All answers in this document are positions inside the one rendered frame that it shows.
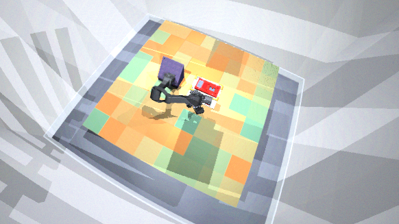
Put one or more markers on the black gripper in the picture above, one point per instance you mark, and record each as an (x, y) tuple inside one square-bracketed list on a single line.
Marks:
[(199, 110)]

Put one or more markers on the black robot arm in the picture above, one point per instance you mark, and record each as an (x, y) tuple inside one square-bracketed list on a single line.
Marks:
[(194, 99)]

